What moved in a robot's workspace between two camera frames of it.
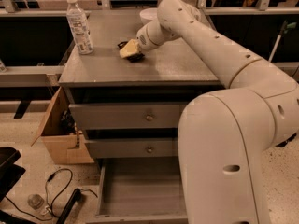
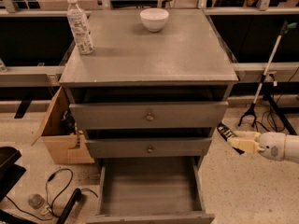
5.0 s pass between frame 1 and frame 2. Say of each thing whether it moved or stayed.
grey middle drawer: stayed
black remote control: moved
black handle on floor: stayed
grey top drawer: stayed
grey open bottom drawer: stayed
